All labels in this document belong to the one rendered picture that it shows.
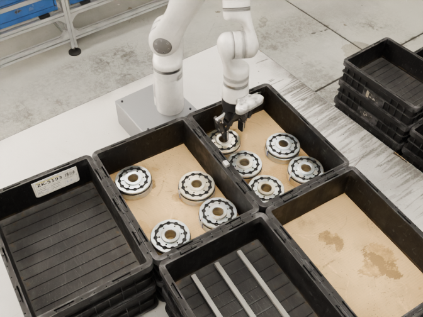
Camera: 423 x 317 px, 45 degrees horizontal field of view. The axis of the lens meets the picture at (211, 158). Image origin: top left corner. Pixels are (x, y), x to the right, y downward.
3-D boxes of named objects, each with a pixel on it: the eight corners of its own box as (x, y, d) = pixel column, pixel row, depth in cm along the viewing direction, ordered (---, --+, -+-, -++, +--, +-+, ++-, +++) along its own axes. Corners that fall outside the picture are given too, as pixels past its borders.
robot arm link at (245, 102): (240, 117, 137) (241, 99, 132) (214, 95, 142) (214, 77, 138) (265, 102, 140) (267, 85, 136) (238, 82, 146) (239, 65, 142)
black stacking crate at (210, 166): (97, 180, 149) (90, 154, 140) (185, 143, 159) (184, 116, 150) (159, 287, 126) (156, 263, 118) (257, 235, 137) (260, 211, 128)
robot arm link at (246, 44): (261, 59, 128) (260, 2, 123) (226, 61, 127) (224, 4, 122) (255, 55, 135) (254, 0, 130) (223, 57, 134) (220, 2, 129)
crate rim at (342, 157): (185, 120, 152) (184, 114, 150) (267, 87, 162) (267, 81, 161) (261, 214, 129) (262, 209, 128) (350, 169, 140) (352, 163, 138)
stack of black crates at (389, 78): (323, 131, 257) (342, 59, 223) (364, 107, 269) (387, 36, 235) (385, 180, 236) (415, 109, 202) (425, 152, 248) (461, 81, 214)
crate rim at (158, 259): (90, 158, 141) (89, 153, 140) (184, 120, 152) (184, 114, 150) (156, 268, 119) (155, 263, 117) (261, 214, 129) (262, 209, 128)
